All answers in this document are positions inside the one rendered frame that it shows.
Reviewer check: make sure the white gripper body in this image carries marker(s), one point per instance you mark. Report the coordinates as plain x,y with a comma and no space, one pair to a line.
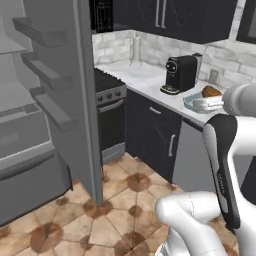
207,104

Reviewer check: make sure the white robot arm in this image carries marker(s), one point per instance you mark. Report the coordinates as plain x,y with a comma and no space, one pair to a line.
240,143

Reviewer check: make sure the brown potato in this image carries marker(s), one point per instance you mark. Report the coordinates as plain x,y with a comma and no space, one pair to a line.
211,91

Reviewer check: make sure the black coffee machine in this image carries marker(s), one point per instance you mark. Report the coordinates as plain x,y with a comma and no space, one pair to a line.
181,73

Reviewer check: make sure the grey dishwasher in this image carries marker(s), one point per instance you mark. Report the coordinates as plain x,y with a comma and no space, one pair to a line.
191,160

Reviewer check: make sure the dark drawer front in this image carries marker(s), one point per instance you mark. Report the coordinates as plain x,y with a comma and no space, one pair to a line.
140,105

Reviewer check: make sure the dark lower cupboard door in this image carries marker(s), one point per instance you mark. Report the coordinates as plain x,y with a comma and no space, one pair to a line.
150,146

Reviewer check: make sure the dark cupboard door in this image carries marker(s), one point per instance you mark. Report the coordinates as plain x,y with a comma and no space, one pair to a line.
150,146
135,13
200,18

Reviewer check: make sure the dark upper cupboard door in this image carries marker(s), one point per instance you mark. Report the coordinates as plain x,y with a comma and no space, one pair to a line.
135,13
200,18

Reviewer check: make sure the black stove knob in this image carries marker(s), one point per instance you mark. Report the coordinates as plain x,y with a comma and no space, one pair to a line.
109,95
99,98
117,93

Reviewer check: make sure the white paper towel roll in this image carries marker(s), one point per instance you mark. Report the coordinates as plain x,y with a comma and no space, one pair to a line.
136,48

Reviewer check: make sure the dark upper cupboard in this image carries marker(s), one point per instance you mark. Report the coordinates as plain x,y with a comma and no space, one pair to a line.
248,20

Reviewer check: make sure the black oven door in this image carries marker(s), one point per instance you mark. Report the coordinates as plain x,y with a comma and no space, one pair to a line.
112,126

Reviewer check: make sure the black and silver stove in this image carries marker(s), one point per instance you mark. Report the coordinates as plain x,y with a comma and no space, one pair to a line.
110,85

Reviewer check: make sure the grey fridge door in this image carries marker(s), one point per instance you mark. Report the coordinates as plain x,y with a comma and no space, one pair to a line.
85,110

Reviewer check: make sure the black microwave oven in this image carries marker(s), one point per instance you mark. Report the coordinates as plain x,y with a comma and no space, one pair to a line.
101,15

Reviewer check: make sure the grey fridge door shelf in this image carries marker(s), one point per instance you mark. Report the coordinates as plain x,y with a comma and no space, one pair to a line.
41,33
50,73
56,111

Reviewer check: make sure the grey fridge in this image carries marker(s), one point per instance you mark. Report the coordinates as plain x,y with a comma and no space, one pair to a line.
20,133

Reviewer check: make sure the grey freezer drawer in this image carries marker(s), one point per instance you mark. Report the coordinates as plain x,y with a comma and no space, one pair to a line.
30,186

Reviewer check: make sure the grey wall outlet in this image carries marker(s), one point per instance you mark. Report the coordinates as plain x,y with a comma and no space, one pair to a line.
214,76

